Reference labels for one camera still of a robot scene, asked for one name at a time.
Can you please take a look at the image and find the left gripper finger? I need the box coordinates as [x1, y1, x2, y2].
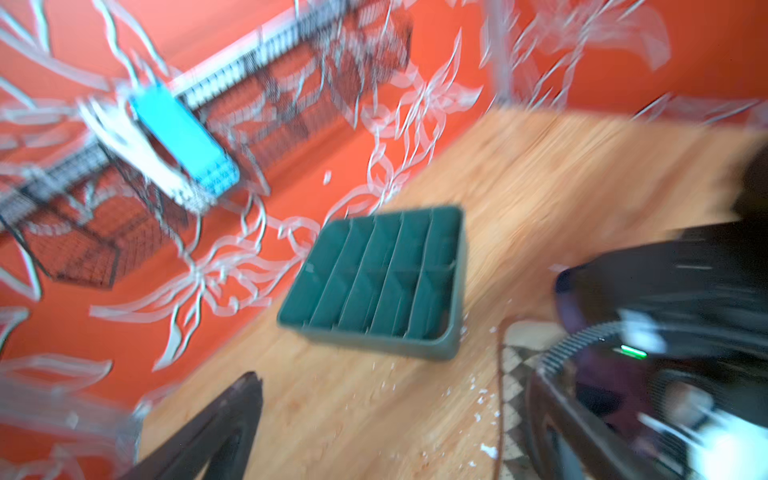
[122, 372, 263, 479]

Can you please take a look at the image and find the black wire wall basket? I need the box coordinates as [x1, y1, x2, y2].
[1, 1, 413, 289]

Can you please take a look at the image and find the brown argyle sock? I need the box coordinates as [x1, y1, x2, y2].
[498, 318, 565, 479]

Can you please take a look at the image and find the light blue box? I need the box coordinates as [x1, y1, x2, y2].
[131, 85, 240, 199]

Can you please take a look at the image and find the green divided tray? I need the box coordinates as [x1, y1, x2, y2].
[277, 205, 467, 361]

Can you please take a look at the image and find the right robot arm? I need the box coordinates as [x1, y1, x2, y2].
[554, 149, 767, 479]

